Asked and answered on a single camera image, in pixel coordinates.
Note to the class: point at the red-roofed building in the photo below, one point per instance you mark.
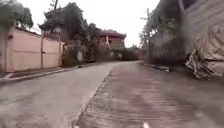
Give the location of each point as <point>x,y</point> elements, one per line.
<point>111,36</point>

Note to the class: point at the grey concrete road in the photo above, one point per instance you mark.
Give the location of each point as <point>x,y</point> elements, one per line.
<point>140,96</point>

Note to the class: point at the robot's own part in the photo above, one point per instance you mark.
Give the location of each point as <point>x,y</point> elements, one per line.
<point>145,125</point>

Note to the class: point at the building with tiered roof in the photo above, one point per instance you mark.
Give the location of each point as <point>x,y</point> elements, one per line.
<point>55,21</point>

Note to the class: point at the concrete kerb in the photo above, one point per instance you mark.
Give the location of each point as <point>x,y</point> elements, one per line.
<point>40,74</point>

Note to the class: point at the tan tarp pile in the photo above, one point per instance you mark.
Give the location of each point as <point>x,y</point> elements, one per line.
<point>208,53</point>

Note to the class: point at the trees beside pink wall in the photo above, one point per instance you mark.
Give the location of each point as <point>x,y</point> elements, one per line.
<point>78,30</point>

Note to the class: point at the dark low wall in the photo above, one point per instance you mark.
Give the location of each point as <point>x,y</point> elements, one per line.
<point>165,48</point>

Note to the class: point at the trees by grey wall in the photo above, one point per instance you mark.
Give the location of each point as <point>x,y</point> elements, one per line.
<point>161,20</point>

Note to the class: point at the pink wall with gate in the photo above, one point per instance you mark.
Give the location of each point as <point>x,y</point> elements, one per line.
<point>28,51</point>

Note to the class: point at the grey block wall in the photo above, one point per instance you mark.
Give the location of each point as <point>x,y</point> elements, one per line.
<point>203,16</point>

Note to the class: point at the tree over weathered wall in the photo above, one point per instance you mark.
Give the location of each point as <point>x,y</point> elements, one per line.
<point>15,13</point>

